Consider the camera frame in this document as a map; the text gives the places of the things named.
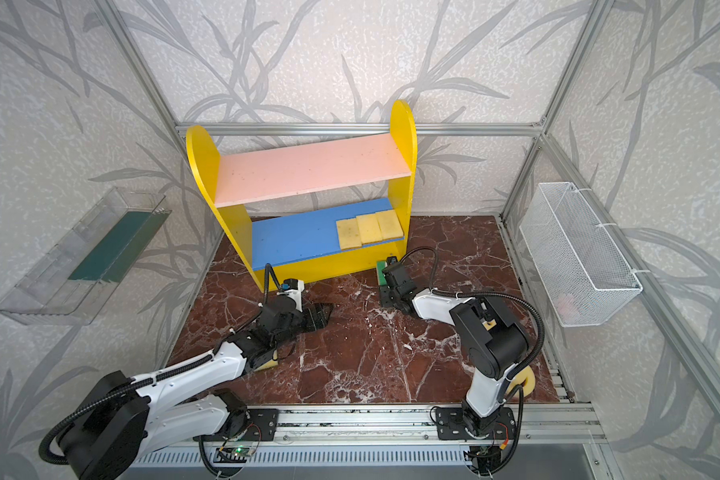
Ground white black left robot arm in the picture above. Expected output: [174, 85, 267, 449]
[38, 295, 334, 479]

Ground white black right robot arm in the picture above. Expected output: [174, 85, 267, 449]
[376, 256, 544, 445]

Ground yellow pink blue wooden shelf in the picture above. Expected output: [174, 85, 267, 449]
[185, 100, 418, 292]

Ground yellow smiley face sponge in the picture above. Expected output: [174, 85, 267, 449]
[506, 365, 536, 399]

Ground green scouring pad in bin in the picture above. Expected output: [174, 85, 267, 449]
[68, 210, 171, 283]

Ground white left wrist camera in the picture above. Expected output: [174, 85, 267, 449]
[278, 278, 305, 312]

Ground white wire mesh basket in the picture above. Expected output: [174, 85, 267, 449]
[520, 182, 643, 327]

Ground clear plastic wall bin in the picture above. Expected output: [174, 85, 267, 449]
[0, 187, 171, 326]

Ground aluminium frame profiles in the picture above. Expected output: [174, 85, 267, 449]
[94, 1, 720, 419]

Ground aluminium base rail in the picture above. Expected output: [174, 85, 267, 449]
[132, 403, 613, 476]

